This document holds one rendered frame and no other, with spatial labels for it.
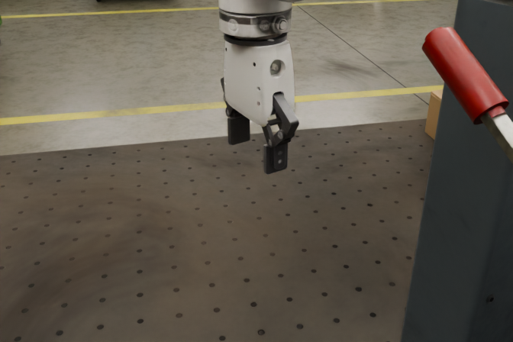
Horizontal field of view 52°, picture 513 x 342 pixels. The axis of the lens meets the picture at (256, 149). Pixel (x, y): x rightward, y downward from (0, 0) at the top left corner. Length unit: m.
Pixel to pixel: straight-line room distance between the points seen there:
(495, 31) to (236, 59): 0.34
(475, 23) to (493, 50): 0.02
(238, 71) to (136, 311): 0.35
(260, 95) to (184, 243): 0.33
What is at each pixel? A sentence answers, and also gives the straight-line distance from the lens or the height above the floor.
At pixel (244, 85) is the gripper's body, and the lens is 0.63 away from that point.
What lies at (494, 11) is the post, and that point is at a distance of 0.38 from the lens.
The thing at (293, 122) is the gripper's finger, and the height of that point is 0.97.
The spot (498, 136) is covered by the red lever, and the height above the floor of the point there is 1.09.
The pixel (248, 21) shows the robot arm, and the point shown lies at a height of 1.07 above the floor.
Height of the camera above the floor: 1.21
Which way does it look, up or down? 27 degrees down
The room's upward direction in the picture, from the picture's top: straight up
